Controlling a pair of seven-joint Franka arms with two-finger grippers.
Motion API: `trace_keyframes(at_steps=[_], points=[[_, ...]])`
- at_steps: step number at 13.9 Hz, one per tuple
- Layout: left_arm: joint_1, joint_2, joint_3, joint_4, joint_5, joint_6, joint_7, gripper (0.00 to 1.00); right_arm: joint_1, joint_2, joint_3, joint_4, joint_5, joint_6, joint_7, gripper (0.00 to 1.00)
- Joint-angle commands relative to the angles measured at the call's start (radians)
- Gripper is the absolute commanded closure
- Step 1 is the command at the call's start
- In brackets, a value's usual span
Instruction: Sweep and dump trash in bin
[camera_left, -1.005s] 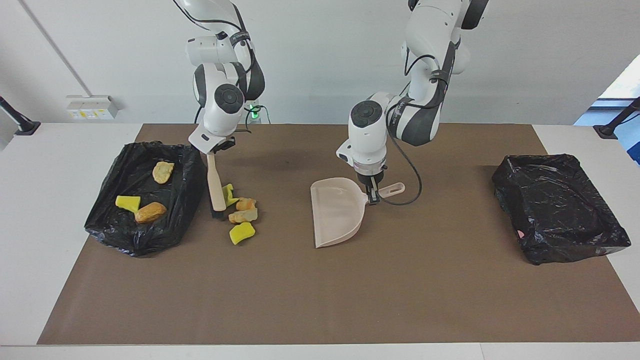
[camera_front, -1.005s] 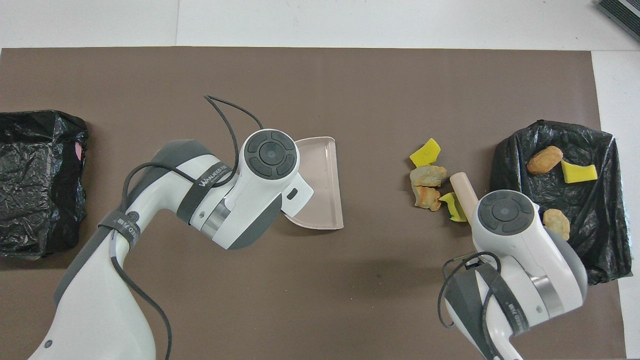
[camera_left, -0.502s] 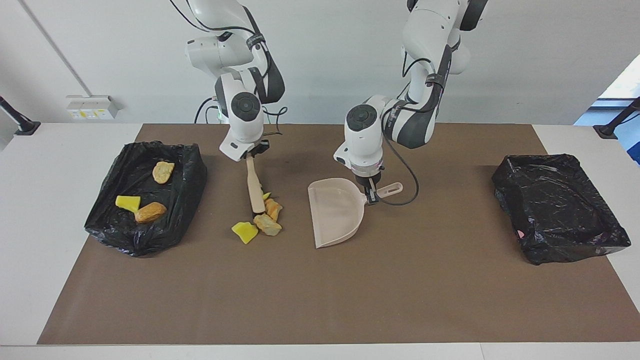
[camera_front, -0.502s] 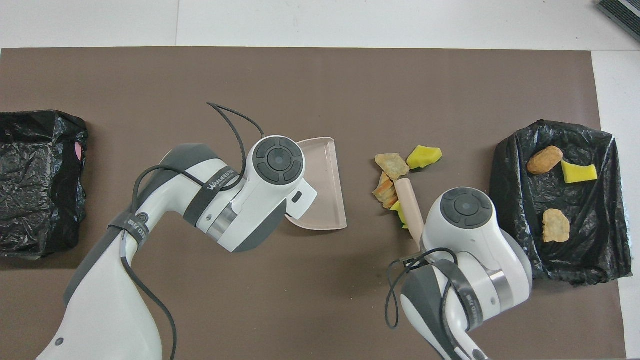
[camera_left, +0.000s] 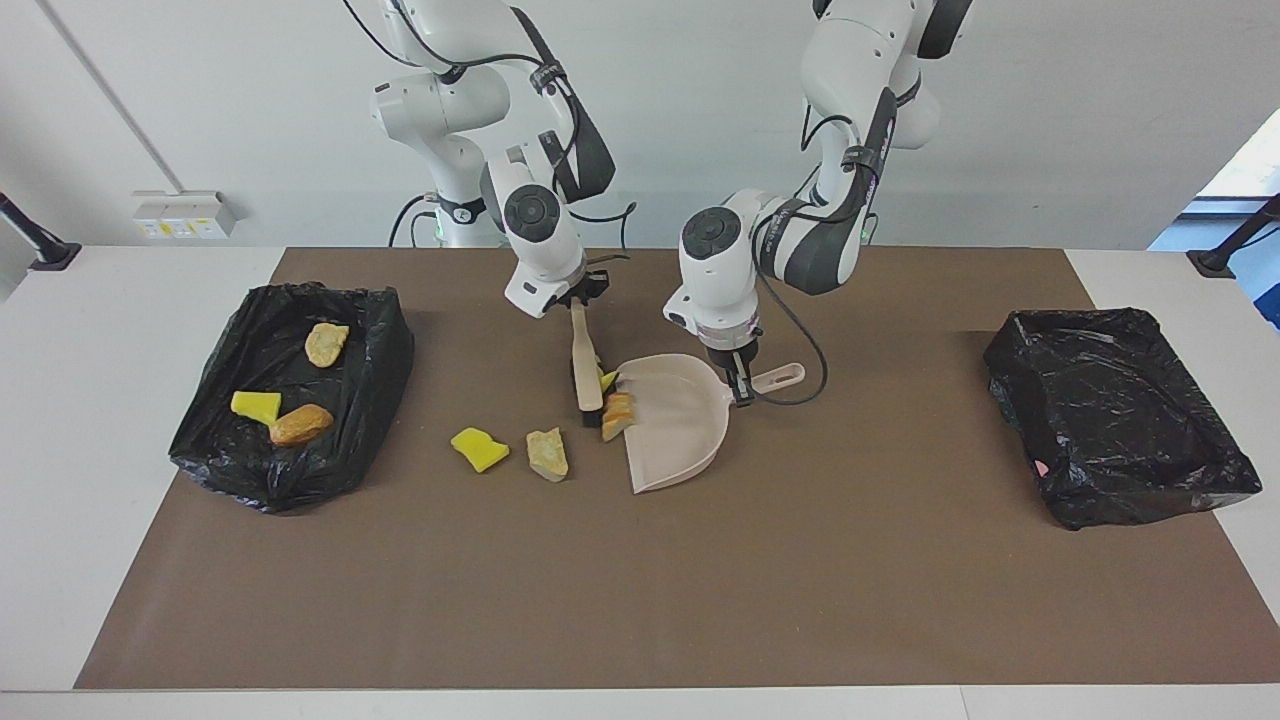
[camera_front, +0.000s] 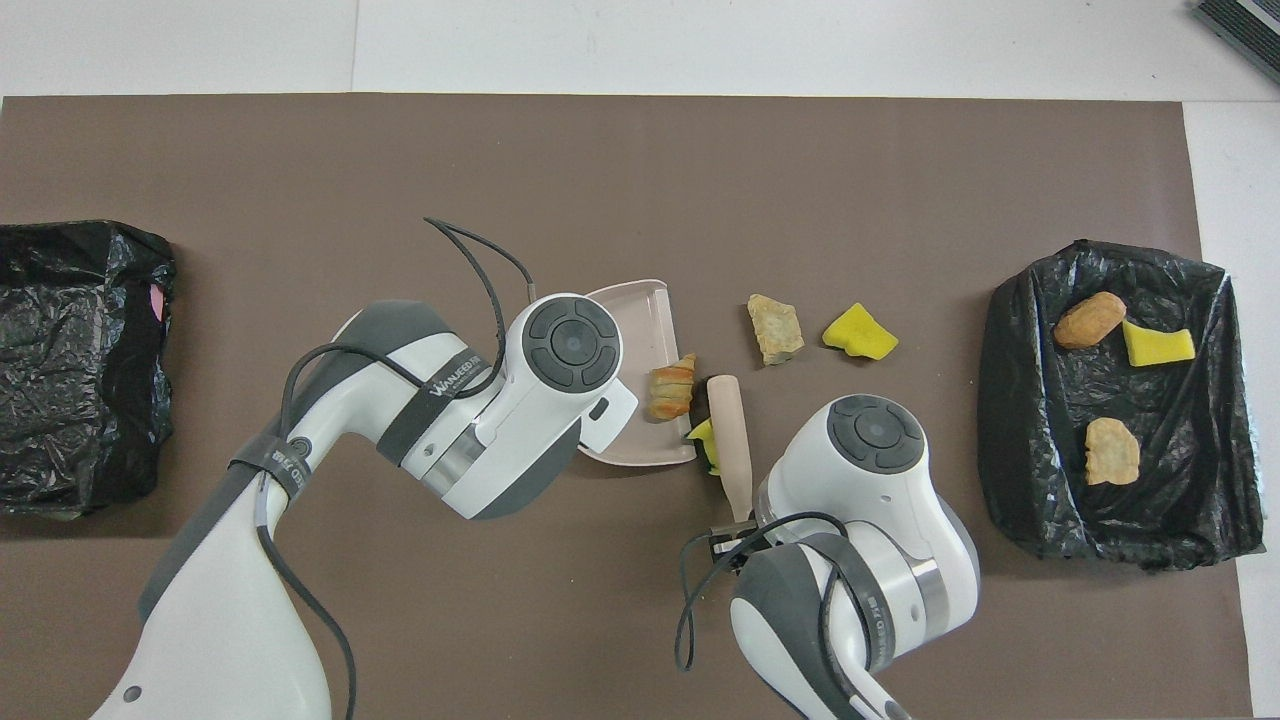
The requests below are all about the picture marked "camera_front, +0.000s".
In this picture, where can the brown bread roll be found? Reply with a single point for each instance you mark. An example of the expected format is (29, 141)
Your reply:
(1088, 320)

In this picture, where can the beige plastic dustpan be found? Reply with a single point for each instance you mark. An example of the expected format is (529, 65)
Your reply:
(640, 320)

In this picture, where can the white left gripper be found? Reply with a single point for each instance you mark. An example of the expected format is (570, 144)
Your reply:
(612, 420)

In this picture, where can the black bag lined bin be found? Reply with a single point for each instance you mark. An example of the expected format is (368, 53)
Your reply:
(1030, 450)

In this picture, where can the yellow green sponge piece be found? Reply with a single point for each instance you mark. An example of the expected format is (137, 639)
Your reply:
(703, 435)

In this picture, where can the orange croissant piece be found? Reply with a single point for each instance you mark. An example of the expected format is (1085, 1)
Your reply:
(670, 390)

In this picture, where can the grey ribbed device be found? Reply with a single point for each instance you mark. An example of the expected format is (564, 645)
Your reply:
(1245, 22)

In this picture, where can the grey-beige bread chunk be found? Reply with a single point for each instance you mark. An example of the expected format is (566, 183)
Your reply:
(775, 328)

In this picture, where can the beige hand brush black bristles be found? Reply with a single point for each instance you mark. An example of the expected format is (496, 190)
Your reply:
(730, 430)

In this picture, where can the brown table mat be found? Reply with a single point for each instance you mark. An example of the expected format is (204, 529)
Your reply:
(600, 180)

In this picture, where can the black bag bin pink spot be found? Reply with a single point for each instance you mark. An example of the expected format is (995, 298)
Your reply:
(60, 450)

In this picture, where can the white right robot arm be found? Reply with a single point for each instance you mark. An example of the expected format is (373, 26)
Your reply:
(870, 520)

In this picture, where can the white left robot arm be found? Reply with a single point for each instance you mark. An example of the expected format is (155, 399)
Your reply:
(230, 600)

